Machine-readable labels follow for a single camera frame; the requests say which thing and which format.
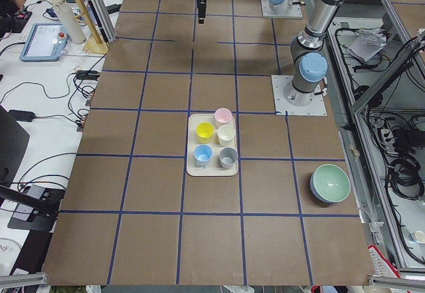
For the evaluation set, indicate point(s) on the yellow plastic cup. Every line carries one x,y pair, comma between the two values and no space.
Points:
204,132

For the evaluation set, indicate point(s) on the blue teach pendant tablet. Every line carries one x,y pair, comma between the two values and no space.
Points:
45,43

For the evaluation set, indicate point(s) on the grey plastic cup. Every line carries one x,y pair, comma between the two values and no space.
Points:
228,157

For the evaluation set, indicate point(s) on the pink plastic cup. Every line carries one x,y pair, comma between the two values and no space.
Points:
222,116

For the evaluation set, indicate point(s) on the black monitor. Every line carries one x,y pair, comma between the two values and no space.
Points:
14,141

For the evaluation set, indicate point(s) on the pale green plastic cup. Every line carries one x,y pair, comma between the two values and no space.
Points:
226,135

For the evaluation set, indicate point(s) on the black power adapter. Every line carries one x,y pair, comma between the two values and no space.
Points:
22,115

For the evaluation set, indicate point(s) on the blue plastic cup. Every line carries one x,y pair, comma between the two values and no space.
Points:
203,154

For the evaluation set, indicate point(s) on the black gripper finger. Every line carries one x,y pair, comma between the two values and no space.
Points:
201,14

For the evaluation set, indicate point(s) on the green ceramic bowl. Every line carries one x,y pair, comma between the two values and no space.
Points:
330,184

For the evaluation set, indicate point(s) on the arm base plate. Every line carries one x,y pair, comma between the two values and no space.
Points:
289,9
289,102

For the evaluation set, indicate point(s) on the aluminium frame post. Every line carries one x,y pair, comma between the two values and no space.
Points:
103,20

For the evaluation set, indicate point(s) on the wooden stand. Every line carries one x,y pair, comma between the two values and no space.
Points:
94,43

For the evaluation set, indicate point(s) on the white cylinder bottle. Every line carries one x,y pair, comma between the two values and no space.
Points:
66,16

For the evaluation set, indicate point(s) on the cream plastic tray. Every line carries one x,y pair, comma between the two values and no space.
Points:
214,169

